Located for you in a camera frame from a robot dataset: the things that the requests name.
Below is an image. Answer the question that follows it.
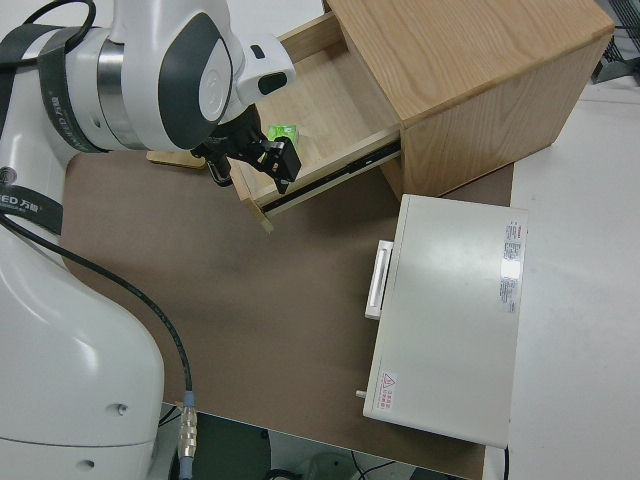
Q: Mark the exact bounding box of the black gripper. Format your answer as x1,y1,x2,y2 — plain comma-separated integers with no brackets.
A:
192,112,304,196

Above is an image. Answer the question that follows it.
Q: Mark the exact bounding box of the black drawer handle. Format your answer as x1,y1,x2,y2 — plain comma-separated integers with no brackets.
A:
206,159,234,187

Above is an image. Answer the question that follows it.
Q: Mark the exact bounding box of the light wooden drawer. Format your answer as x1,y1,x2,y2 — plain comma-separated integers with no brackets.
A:
231,12,404,236

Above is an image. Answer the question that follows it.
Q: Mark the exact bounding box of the light wooden drawer cabinet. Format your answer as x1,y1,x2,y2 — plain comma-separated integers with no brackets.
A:
322,0,616,202

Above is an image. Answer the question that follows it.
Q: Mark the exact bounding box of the small green box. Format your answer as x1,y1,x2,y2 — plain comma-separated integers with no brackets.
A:
266,123,301,144

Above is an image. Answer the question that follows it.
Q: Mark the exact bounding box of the wooden mug tree stand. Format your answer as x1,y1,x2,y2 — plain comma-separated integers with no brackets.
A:
145,148,209,170

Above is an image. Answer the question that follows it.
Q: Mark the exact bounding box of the brown table mat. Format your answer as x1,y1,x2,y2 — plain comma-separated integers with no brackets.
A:
58,148,517,480

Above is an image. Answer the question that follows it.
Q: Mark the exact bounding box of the cream toaster oven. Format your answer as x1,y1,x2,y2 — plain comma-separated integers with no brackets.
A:
362,193,530,448

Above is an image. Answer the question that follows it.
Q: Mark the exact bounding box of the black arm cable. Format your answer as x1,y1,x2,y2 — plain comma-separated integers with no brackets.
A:
0,212,201,480

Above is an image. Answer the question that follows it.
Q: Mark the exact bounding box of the black wire mesh rack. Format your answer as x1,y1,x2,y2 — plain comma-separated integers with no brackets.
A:
592,0,640,86

